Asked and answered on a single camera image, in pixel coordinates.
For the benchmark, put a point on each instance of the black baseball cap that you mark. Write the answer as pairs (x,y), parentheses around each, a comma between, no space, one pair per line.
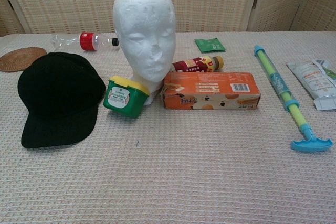
(57,95)

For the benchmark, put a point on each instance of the white foam mannequin head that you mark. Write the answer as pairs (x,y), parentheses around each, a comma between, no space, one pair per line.
(143,32)

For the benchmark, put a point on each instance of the orange biscuit box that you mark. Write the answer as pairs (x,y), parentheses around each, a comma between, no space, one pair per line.
(210,90)

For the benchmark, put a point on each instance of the green tub with yellow lid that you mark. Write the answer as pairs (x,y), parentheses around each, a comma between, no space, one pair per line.
(124,99)

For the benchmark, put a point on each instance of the brown drink bottle red label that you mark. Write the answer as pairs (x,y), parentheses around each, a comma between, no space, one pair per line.
(197,64)

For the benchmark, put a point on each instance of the green foil sachet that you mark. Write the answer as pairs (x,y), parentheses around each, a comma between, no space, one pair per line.
(210,44)

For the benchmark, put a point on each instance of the beige woven tablecloth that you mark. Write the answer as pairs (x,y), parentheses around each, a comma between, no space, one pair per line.
(168,166)

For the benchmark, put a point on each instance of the clear plastic bottle red label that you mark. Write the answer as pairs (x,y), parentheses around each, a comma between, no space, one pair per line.
(88,41)

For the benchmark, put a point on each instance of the green and blue water squirter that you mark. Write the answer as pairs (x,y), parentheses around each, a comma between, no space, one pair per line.
(283,87)

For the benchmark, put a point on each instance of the woven folding screen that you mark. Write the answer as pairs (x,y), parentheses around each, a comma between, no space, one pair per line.
(65,1)

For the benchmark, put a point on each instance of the white and green snack bag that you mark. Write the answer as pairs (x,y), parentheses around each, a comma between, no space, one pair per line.
(312,79)

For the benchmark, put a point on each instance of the round woven rattan coaster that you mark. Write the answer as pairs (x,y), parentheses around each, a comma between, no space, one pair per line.
(18,58)

